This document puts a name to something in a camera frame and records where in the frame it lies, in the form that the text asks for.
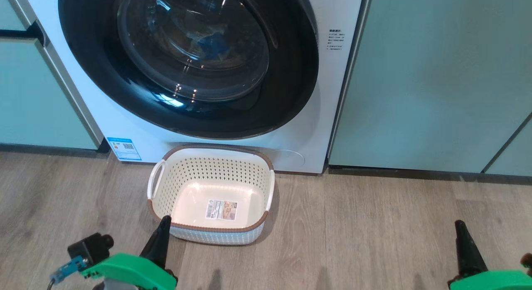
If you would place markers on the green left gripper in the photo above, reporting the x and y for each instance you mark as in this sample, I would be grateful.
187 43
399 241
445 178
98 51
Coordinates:
129 273

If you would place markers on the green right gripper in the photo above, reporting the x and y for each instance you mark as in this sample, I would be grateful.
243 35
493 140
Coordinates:
494 281

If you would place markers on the black glass washing machine door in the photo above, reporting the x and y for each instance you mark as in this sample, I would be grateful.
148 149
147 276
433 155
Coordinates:
187 107

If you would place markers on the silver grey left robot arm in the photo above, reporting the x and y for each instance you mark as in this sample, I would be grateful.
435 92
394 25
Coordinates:
118 286

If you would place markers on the white basket product sticker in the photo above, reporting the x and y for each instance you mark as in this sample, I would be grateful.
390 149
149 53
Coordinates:
221 209

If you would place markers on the cream perforated laundry basket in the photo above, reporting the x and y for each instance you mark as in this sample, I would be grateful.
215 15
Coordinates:
208 173

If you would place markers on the white front-load washing machine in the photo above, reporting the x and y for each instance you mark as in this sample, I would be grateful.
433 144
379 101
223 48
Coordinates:
299 128

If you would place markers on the dark cabinet plinth strip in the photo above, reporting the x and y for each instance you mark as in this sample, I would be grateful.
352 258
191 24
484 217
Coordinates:
415 173
41 151

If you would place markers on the blue energy label sticker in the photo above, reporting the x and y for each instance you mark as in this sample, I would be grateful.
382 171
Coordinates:
124 148

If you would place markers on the round white filter cover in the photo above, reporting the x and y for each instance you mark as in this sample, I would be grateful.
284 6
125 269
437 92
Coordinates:
291 159

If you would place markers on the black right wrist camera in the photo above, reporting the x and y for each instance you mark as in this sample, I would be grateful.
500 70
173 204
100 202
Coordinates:
527 260

